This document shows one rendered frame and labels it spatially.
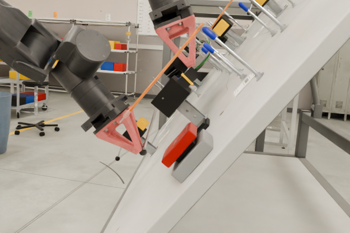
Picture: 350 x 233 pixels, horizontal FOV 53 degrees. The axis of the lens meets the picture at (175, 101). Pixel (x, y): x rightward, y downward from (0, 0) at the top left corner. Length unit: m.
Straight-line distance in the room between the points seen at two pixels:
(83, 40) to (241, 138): 0.31
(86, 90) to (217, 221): 0.51
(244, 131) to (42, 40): 0.39
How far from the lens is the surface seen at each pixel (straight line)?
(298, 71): 0.36
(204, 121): 0.54
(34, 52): 0.61
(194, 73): 0.58
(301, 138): 1.59
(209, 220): 0.95
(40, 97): 6.48
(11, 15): 0.61
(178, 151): 0.40
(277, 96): 0.36
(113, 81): 8.77
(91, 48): 0.56
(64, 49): 0.57
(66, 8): 9.35
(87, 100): 0.61
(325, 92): 7.66
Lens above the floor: 1.22
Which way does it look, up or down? 9 degrees down
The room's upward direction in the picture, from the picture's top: 4 degrees clockwise
